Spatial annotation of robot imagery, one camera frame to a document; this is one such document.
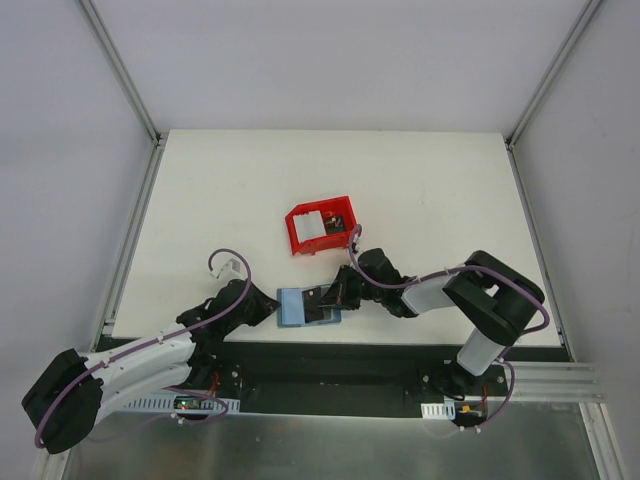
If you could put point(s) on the right white cable duct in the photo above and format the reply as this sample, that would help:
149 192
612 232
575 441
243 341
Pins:
438 411

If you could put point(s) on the white cable duct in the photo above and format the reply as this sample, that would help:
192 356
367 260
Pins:
438 411
180 403

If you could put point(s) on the blue leather card holder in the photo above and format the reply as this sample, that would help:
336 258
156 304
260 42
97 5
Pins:
299 307

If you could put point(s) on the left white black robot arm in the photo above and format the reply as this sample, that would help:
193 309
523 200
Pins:
77 391

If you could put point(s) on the left white cable duct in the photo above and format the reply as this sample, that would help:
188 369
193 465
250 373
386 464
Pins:
180 403

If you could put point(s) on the right aluminium frame post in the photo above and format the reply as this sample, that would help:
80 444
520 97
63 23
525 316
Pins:
558 63

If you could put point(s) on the left aluminium frame post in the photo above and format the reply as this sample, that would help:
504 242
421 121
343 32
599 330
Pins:
104 40

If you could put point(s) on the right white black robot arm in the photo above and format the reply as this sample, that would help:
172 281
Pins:
502 304

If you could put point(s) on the black card lying in bin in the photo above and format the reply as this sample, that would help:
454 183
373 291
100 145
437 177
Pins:
334 224

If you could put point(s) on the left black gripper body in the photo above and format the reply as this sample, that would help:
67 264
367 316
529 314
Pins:
261 304

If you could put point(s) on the aluminium frame post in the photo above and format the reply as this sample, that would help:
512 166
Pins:
104 40
558 63

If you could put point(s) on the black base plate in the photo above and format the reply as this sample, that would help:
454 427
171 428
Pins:
357 380

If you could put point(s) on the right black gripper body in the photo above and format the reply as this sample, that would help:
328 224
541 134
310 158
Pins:
343 289

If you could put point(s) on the red plastic bin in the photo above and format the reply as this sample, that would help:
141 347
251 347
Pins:
333 206

